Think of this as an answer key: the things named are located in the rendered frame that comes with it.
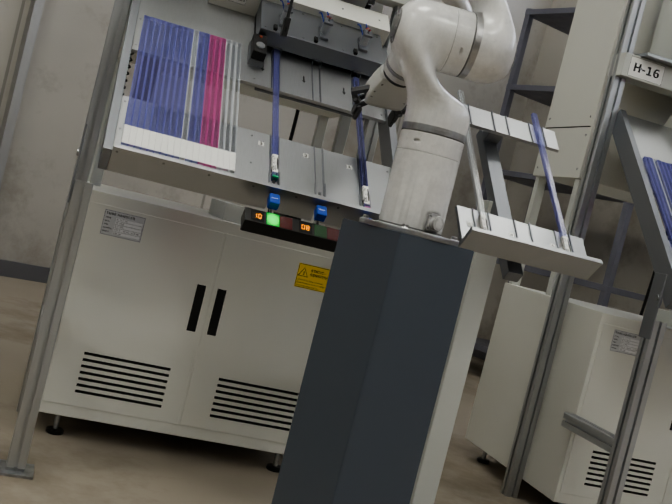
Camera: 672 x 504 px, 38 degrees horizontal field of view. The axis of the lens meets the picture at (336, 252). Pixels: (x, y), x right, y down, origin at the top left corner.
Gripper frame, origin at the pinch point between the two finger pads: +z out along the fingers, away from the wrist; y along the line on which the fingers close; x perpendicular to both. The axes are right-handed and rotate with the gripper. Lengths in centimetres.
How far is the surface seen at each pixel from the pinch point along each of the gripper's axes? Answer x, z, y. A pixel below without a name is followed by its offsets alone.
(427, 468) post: 69, 46, -28
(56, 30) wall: -209, 206, 68
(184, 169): 24, 3, 45
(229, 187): 25.0, 5.2, 34.1
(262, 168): 17.8, 5.4, 26.4
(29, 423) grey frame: 68, 42, 67
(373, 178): 13.6, 6.5, -1.7
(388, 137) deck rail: -2.7, 9.0, -8.2
